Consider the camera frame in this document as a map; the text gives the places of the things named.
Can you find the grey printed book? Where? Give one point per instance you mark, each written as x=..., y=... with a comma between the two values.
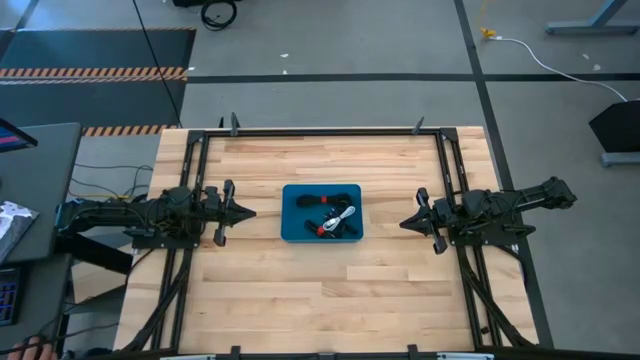
x=12, y=225

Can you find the black table clamp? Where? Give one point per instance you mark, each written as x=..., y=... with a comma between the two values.
x=235, y=351
x=412, y=350
x=418, y=125
x=234, y=122

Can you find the blue plastic bin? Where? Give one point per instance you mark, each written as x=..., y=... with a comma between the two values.
x=295, y=225

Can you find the black mat with hazard stripes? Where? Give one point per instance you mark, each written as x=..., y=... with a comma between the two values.
x=95, y=50

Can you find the computer monitor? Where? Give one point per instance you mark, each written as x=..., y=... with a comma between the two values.
x=12, y=136

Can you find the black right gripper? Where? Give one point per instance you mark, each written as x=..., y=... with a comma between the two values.
x=440, y=212

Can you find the grey side desk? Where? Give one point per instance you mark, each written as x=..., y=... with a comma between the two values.
x=45, y=170

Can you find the black aluminium table frame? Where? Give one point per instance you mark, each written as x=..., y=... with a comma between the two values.
x=197, y=160

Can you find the black box on grey foot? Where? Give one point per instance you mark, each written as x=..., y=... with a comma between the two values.
x=617, y=127

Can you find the black keypad device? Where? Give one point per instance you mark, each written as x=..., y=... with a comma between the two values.
x=9, y=297

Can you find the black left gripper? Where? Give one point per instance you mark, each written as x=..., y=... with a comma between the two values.
x=220, y=205

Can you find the grey desk leg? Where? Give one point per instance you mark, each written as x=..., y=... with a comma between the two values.
x=595, y=25

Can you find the person's hand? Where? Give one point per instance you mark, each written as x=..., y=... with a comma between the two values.
x=30, y=351

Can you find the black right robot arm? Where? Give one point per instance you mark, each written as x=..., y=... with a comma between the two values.
x=500, y=210

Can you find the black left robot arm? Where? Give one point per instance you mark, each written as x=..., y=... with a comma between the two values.
x=125, y=215

